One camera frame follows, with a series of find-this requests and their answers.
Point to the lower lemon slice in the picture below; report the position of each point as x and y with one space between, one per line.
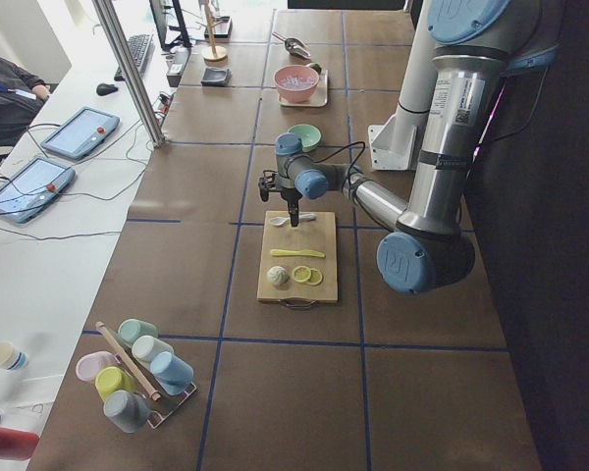
316 277

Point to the white plastic spoon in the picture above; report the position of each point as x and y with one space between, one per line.
280 221

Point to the cream plastic tray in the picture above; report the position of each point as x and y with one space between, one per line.
318 99

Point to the aluminium frame post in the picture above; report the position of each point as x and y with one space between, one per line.
115 34

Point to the lower teach pendant tablet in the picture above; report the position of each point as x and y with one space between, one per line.
32 188

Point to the white steamed bun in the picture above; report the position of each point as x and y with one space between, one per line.
277 275

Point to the metal ice scoop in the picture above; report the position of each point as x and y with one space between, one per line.
294 46

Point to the grey cup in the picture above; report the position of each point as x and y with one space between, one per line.
127 410

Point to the black computer mouse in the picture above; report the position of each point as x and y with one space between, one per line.
104 89

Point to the paper cup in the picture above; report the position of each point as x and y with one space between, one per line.
11 357

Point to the blue cup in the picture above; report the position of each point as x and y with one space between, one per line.
172 373

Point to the yellow plastic knife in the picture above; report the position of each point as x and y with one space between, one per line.
276 252

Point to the red bottle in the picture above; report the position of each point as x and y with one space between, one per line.
16 444

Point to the pink cup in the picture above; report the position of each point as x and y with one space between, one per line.
91 364

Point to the white wire cup rack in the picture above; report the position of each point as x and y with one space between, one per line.
167 405

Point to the bamboo cutting board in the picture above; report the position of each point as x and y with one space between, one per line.
298 263

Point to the upper teach pendant tablet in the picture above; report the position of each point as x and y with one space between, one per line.
81 134

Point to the black keyboard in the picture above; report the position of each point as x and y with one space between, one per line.
141 48

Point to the green bowl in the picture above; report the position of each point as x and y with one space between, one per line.
310 136

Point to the wooden mug tree stand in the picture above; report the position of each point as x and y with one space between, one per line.
213 52

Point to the wooden rack handle rod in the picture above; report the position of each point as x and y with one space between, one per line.
145 384

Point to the pink bowl with ice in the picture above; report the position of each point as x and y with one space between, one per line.
296 83

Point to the teach pendant tablet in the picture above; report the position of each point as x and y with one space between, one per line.
81 134
32 188

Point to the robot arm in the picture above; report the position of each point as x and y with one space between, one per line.
460 53

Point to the seated person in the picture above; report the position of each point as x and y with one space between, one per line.
22 96

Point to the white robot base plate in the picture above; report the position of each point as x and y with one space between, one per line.
394 144

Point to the green cup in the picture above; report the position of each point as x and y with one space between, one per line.
130 330

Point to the grey folded cloth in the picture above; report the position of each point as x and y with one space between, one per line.
215 76

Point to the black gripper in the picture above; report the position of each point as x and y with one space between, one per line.
291 196

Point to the yellow cup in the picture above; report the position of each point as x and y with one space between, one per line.
112 379

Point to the white cup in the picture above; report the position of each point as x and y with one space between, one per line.
147 347

